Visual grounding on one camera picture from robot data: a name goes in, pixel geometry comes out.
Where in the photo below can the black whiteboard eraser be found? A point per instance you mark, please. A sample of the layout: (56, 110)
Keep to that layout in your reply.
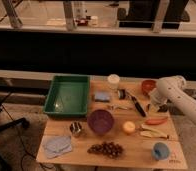
(163, 108)

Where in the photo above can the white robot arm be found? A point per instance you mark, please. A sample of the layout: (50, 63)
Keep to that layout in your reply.
(172, 88)

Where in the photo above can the blue sponge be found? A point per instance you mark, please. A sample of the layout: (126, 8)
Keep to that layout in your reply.
(101, 97)

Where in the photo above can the white lidded cup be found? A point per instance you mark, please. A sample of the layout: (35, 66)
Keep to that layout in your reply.
(113, 81)

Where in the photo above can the small dark can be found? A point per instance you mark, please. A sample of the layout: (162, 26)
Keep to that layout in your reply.
(121, 94)

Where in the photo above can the metal fork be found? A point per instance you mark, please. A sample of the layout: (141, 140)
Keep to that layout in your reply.
(112, 107)

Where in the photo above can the green plastic tray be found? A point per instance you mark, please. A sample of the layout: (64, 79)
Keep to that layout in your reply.
(68, 97)

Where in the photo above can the purple bowl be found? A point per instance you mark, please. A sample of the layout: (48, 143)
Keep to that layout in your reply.
(100, 121)

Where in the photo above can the small metal cup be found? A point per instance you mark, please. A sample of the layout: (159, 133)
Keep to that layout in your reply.
(76, 129)

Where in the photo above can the orange red bowl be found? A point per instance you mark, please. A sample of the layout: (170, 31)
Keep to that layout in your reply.
(147, 86)

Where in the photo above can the yellow apple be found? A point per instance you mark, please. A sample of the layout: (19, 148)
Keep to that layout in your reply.
(128, 127)

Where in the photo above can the bunch of dark grapes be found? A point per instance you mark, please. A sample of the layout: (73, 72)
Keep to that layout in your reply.
(109, 149)

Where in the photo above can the red white background machine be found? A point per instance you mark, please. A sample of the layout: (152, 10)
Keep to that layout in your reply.
(82, 18)

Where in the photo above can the blue grey cloth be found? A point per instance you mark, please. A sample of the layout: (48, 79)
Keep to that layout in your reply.
(56, 146)

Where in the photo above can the blue cup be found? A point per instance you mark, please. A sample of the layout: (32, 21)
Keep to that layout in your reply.
(160, 151)

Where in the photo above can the black handled knife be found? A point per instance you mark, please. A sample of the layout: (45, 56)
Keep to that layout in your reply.
(136, 104)

